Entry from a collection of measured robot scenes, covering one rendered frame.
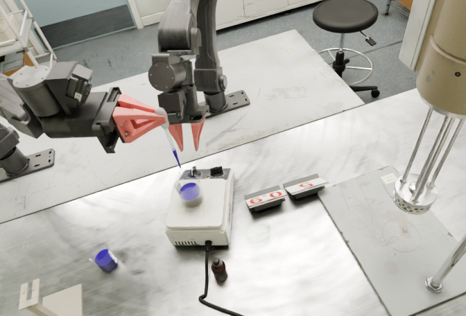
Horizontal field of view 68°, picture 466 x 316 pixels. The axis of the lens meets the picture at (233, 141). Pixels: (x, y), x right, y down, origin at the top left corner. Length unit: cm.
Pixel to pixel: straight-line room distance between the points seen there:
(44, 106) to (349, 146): 70
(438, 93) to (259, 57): 87
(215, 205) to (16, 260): 49
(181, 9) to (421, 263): 70
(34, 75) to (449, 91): 56
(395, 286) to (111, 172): 72
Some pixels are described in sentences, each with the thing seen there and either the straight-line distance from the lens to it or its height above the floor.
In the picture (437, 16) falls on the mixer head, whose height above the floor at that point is 138.
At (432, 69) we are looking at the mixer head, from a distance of 47.
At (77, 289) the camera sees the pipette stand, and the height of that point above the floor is 91.
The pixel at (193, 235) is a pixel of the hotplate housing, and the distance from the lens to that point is 75.
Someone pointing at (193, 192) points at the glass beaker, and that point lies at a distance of 70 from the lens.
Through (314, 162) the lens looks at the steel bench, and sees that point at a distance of 91.
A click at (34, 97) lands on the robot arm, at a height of 131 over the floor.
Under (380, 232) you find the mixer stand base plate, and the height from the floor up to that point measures 91.
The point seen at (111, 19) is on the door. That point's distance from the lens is 367.
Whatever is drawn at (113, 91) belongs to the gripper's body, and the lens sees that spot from 63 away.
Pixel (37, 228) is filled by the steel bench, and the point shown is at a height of 90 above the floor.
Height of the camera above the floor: 160
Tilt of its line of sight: 46 degrees down
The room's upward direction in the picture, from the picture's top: 11 degrees counter-clockwise
